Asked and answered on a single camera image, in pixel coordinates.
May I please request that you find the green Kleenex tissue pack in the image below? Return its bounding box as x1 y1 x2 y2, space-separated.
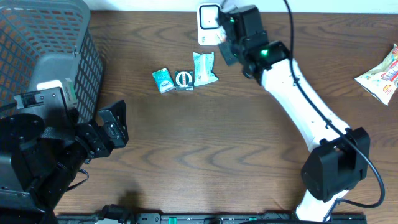
193 52 218 87

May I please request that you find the dark green scrub pad pack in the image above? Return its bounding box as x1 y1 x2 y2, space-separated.
175 70 194 91

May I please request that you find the small teal tissue pack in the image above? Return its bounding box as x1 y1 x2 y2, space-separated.
152 68 175 94

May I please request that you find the orange wet sheet package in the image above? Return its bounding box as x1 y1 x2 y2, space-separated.
354 44 397 106

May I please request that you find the small orange tissue pack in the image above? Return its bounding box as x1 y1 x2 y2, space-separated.
217 29 227 44

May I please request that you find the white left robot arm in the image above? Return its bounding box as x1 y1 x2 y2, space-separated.
1 100 129 223

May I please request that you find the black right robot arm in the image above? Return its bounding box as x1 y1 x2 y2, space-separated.
217 5 370 222

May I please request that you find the dark grey plastic mesh basket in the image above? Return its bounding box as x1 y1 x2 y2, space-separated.
1 0 104 123

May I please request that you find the black cable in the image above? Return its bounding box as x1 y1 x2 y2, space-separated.
282 0 386 209

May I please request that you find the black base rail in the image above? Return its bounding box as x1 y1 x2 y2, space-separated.
55 212 368 224

